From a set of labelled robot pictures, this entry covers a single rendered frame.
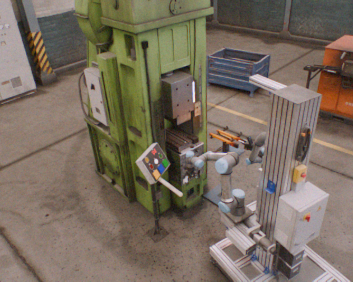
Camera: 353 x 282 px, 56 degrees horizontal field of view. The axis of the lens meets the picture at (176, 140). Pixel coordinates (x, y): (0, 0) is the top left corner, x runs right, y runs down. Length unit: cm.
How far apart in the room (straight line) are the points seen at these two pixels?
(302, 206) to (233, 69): 495
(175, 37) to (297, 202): 192
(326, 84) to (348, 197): 237
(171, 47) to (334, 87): 376
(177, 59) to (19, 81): 535
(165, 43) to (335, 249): 286
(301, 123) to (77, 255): 283
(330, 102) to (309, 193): 391
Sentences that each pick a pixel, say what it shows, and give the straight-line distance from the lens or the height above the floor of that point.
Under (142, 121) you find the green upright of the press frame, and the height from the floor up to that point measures 137.
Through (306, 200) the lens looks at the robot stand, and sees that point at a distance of 280.
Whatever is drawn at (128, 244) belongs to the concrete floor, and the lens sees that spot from 407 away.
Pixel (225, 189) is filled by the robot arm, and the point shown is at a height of 118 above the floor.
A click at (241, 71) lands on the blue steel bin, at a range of 721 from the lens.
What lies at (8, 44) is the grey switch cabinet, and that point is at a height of 120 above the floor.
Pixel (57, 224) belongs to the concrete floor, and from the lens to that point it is 456.
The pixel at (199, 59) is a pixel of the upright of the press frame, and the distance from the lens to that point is 373.
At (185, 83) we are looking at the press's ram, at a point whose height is 172.
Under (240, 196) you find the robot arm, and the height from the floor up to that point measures 104.
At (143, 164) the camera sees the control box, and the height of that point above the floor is 116.
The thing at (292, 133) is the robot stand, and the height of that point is 180.
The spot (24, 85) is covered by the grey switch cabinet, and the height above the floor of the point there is 26.
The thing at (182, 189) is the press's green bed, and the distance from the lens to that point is 404.
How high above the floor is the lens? 304
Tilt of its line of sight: 32 degrees down
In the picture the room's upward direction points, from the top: 3 degrees counter-clockwise
